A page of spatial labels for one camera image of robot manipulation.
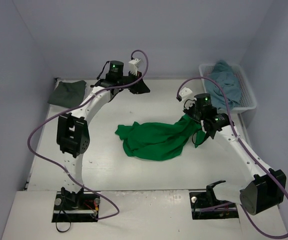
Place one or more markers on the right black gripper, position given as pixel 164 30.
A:
pixel 192 113

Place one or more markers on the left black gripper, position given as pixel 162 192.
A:
pixel 135 83

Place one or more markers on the green t shirt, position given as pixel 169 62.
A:
pixel 157 141

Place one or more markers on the grey t shirt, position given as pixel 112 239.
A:
pixel 67 93

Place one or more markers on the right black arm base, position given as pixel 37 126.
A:
pixel 205 206

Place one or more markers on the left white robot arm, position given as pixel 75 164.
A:
pixel 72 133

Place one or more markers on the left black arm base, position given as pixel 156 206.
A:
pixel 69 208

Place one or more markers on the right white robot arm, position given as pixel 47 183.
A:
pixel 261 187

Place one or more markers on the teal cloth in basket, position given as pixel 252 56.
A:
pixel 224 75

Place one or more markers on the white plastic basket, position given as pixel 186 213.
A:
pixel 248 100

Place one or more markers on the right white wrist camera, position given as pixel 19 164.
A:
pixel 184 94

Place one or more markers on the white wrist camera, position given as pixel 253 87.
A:
pixel 133 65
pixel 184 94

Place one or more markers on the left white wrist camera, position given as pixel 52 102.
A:
pixel 133 65

